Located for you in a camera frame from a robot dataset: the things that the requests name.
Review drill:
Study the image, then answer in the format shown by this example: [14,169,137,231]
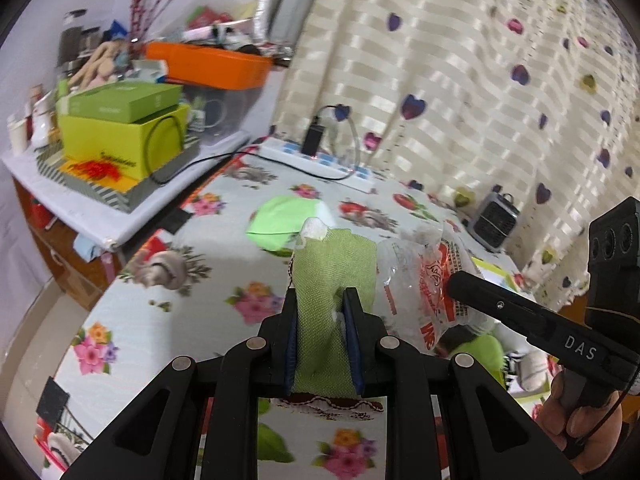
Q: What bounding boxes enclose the green sock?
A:
[270,217,386,416]

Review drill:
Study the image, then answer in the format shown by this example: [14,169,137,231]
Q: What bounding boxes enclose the white bottle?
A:
[32,95,53,148]
[7,115,28,156]

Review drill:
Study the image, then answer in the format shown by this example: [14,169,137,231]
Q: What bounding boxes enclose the clear red print plastic bag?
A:
[375,222,496,356]

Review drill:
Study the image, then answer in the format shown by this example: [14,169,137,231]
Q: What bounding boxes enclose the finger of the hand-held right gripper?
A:
[445,270,556,343]

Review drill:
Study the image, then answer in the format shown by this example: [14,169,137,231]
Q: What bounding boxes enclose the grey striped patterned box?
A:
[36,135,201,213]

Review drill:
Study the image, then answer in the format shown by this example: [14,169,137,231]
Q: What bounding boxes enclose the wooden side cabinet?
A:
[12,180,121,311]

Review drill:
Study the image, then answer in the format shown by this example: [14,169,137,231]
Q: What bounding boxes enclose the person's right hand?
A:
[532,374,626,475]

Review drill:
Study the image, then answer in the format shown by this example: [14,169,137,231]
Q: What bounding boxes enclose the lime yellow box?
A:
[56,104,192,181]

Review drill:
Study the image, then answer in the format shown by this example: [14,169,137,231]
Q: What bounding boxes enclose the black charger plug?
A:
[300,116,326,157]

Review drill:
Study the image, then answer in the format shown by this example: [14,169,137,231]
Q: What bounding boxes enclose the light green plastic lid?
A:
[440,332,506,386]

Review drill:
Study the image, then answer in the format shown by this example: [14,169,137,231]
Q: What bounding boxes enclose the small grey desk fan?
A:
[470,192,521,253]

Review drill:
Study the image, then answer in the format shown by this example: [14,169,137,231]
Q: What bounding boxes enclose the beige plush toy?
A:
[67,40,126,91]

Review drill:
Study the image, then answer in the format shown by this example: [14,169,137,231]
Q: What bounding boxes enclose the silver foil roll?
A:
[255,0,277,43]

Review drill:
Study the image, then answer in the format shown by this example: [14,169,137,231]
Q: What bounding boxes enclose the tomato print tablecloth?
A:
[32,157,566,480]

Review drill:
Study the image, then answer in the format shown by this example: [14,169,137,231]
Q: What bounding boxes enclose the black cable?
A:
[144,105,351,186]

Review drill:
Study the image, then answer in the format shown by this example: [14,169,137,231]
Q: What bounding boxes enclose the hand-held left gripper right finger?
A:
[341,286,583,480]

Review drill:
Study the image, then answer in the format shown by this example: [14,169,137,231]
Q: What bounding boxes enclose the small black white striped sock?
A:
[502,350,523,391]

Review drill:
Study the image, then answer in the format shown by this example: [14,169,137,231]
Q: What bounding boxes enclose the clear storage box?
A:
[182,85,261,138]

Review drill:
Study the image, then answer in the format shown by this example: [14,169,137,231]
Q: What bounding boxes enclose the red decorative branches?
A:
[127,0,216,56]

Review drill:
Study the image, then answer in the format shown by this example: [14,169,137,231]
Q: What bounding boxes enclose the cream striped heart curtain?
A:
[270,0,640,311]

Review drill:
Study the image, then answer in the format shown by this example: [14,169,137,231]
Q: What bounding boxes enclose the flat green box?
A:
[55,82,185,123]

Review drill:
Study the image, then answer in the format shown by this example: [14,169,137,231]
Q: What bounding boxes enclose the white power strip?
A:
[257,137,373,193]

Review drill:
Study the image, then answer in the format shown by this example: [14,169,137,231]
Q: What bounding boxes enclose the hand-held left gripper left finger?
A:
[60,287,301,480]

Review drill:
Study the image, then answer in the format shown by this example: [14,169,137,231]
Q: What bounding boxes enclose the dark glass jar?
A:
[57,7,88,68]

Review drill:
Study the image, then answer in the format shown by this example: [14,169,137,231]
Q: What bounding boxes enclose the orange storage box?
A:
[145,41,273,92]

